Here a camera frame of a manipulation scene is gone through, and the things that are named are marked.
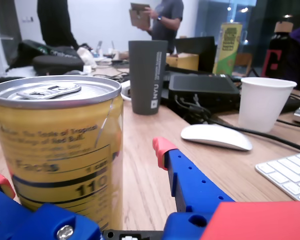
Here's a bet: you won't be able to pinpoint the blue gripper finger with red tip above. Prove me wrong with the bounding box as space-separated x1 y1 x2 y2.
151 136 236 240
0 166 102 240

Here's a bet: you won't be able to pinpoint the yellow energy drink can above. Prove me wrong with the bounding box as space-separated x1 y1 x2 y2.
0 74 125 232

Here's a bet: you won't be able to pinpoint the white computer mouse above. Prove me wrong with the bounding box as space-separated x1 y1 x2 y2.
180 124 253 152

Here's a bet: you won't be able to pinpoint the black box device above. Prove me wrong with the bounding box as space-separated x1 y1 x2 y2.
167 74 241 112

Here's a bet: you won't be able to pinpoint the white keyboard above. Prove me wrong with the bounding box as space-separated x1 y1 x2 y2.
254 150 300 202

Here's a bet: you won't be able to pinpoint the white paper cup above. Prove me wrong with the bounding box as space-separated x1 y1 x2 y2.
237 76 298 133

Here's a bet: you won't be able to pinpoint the grey NYU tumbler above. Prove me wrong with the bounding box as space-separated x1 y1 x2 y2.
128 39 169 116

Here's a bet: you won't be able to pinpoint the yellow cardboard box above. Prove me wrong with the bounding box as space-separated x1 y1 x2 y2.
165 53 200 72

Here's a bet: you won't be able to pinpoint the black laptop screen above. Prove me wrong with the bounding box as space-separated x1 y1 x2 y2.
174 36 218 75

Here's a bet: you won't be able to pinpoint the yellow green box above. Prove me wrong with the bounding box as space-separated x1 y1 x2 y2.
213 21 243 76

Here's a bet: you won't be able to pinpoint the person in grey shirt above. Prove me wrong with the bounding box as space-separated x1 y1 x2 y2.
143 0 185 55

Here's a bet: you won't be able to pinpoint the black bottle with red letter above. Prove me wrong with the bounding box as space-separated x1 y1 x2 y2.
261 21 295 79

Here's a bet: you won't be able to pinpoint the crumpled white bag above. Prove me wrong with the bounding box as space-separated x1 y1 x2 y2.
76 46 98 69

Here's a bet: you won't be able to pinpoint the black headphone case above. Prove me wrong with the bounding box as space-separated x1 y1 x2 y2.
31 54 85 75

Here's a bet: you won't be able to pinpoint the brown cardboard box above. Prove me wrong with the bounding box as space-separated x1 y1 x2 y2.
129 2 151 29

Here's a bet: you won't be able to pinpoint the black bag with green logo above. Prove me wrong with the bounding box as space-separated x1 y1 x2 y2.
8 39 78 70

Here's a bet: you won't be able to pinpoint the person in black clothes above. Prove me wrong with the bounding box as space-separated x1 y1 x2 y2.
36 0 80 50

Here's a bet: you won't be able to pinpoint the thin black device cables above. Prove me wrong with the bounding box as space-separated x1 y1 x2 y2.
174 94 216 125

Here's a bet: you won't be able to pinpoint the red camera mount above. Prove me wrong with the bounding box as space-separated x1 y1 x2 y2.
199 200 300 240

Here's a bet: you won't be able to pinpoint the thick black cable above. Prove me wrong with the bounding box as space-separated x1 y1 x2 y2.
204 117 300 153

